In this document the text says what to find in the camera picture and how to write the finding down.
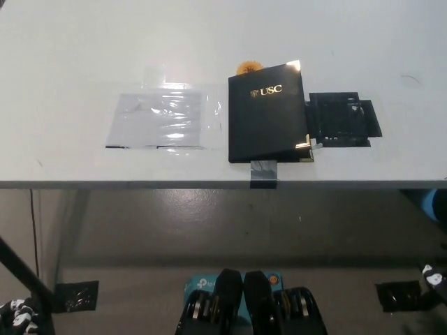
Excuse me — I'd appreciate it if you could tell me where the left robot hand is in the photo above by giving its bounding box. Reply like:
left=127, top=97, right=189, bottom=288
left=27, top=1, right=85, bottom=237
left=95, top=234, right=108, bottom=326
left=0, top=297, right=40, bottom=335

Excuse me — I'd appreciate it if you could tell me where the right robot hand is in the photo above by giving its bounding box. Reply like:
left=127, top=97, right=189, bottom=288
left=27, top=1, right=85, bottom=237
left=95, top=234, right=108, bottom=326
left=420, top=264, right=447, bottom=298

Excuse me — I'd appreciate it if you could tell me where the black USC diary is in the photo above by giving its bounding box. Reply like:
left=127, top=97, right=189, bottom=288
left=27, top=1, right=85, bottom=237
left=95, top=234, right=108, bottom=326
left=228, top=59, right=315, bottom=164

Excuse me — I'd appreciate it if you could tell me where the black tape patch on desk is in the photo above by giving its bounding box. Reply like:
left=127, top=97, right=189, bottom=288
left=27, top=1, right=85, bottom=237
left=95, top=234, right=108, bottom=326
left=305, top=91, right=383, bottom=148

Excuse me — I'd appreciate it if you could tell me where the black curved table foot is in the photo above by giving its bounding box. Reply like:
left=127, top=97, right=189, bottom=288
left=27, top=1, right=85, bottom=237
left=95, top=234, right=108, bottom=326
left=418, top=288, right=447, bottom=312

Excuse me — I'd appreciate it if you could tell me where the black floor tape patch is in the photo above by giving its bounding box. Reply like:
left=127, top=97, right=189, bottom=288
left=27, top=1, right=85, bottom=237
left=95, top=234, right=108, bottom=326
left=374, top=280, right=424, bottom=313
left=54, top=280, right=100, bottom=313

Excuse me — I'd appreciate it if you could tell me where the blue object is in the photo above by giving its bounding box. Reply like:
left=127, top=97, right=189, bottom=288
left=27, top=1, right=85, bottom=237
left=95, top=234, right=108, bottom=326
left=420, top=190, right=447, bottom=223

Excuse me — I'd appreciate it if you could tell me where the teal tp-link box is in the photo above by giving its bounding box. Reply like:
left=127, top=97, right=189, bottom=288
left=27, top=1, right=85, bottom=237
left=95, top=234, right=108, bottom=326
left=184, top=271, right=283, bottom=324

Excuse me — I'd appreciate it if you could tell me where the clear plastic tape sheet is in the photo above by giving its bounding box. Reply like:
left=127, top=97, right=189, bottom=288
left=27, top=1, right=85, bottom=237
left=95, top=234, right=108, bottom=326
left=105, top=64, right=225, bottom=151

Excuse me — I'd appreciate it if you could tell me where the thin black cable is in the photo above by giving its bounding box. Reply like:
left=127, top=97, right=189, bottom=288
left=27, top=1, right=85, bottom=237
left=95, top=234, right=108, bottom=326
left=29, top=189, right=40, bottom=276

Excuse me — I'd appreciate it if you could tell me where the grey duct tape strip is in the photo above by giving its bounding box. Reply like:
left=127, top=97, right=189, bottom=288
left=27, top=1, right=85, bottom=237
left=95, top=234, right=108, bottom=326
left=250, top=161, right=279, bottom=191

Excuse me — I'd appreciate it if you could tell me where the orange spiky ring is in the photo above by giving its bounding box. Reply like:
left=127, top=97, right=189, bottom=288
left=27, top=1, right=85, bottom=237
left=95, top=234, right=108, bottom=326
left=236, top=61, right=263, bottom=75

